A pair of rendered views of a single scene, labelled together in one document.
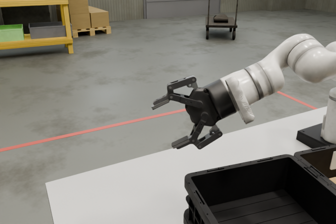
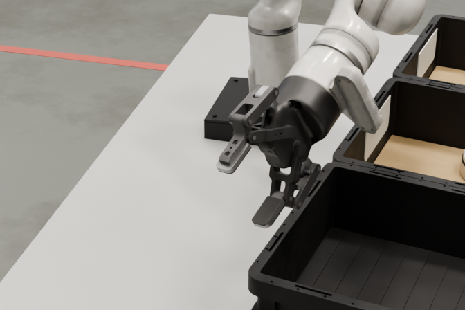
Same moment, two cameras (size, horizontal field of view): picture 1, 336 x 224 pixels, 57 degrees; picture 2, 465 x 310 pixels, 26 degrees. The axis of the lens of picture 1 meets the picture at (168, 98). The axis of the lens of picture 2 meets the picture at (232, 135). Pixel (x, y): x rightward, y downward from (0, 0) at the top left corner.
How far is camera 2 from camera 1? 74 cm
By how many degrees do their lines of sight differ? 43
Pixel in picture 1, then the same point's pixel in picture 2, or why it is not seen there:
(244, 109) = (374, 111)
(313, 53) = not seen: outside the picture
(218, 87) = (311, 90)
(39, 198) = not seen: outside the picture
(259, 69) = (350, 38)
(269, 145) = (175, 172)
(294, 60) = (378, 7)
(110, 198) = not seen: outside the picture
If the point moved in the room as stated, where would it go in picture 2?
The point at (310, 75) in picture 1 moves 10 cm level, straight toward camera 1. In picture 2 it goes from (409, 25) to (457, 58)
